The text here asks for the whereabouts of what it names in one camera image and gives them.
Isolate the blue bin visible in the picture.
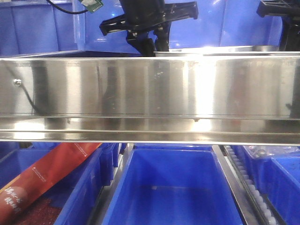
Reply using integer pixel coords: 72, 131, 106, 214
243, 145, 300, 225
0, 147, 104, 225
103, 149, 242, 225

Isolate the lower right blue bin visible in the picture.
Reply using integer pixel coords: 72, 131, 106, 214
243, 145, 300, 225

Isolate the steel shelf front rail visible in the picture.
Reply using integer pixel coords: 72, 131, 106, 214
0, 52, 300, 145

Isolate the red printed package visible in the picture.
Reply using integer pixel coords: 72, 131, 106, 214
0, 142, 103, 225

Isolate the silver metal tray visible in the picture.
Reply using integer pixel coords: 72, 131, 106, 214
154, 45, 279, 57

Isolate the lower left blue bin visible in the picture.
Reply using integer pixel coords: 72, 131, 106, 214
0, 147, 104, 225

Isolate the black cable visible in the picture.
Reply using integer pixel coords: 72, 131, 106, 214
45, 0, 87, 15

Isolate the green circuit board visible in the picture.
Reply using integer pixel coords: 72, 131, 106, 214
80, 0, 104, 13

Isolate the lower white roller track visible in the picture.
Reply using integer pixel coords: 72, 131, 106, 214
224, 145, 280, 225

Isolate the lower centre blue bin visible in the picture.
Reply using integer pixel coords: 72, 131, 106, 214
103, 149, 242, 225

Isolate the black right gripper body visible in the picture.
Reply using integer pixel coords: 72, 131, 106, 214
256, 0, 300, 51

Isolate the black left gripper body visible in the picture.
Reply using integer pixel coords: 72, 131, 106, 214
99, 0, 198, 56

